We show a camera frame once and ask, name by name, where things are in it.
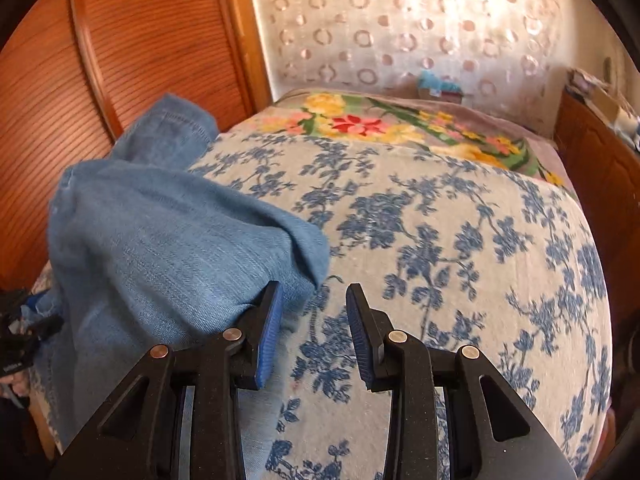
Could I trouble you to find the open cardboard box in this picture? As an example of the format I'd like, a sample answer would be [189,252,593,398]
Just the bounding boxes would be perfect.
[585,92,621,118]

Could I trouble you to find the colourful flower blanket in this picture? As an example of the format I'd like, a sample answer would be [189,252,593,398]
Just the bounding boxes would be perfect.
[272,90,566,186]

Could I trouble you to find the folded blue denim pants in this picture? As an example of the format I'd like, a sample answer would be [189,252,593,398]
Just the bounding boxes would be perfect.
[112,92,219,173]

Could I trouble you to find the person's left hand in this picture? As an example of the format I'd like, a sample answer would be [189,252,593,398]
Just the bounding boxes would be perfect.
[0,376,32,408]

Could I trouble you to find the wooden louvred wardrobe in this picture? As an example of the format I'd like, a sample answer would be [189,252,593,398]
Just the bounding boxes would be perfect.
[0,0,273,291]

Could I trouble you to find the white blue floral bed sheet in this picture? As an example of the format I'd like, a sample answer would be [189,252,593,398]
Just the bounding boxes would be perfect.
[187,132,613,480]

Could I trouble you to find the low wooden cabinet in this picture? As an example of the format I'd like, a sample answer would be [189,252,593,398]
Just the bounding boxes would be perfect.
[555,87,640,321]

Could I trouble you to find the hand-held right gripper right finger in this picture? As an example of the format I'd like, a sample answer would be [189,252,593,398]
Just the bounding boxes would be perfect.
[346,282,576,480]

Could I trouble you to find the sheer circle pattern curtain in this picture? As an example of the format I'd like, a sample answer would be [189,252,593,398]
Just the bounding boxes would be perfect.
[245,0,571,106]

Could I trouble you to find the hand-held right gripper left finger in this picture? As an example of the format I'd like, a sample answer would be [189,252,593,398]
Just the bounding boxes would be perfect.
[50,280,283,480]

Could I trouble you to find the blue denim pants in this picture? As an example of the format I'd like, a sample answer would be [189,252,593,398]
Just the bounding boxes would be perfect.
[30,160,331,480]
[112,92,219,173]

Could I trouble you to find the light blue bag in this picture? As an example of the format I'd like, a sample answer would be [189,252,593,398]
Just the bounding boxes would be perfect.
[419,71,463,92]

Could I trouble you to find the small cardboard box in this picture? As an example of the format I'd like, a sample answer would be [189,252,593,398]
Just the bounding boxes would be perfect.
[419,87,466,101]

